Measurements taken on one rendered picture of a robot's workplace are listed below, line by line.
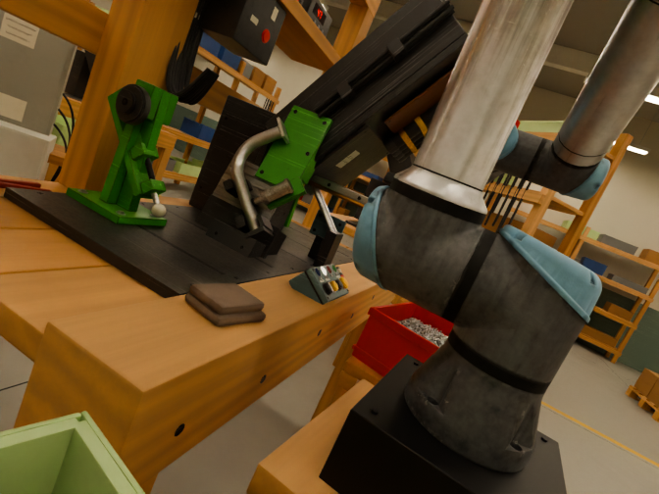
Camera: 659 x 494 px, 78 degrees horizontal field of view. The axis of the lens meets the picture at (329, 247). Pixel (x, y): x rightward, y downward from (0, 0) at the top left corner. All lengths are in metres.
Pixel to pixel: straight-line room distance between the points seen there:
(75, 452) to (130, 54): 0.89
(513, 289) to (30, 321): 0.51
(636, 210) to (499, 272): 9.81
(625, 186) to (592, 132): 9.54
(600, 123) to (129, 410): 0.66
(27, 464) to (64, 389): 0.22
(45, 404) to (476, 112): 0.53
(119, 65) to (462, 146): 0.80
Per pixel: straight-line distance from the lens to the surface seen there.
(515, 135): 0.76
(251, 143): 1.06
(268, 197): 0.98
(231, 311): 0.59
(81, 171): 1.09
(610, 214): 10.12
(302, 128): 1.07
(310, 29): 1.37
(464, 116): 0.47
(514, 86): 0.48
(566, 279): 0.45
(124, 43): 1.07
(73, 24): 1.09
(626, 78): 0.65
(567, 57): 8.42
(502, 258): 0.46
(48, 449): 0.30
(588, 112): 0.68
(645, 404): 6.90
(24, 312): 0.56
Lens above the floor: 1.15
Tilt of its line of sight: 9 degrees down
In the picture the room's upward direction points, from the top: 23 degrees clockwise
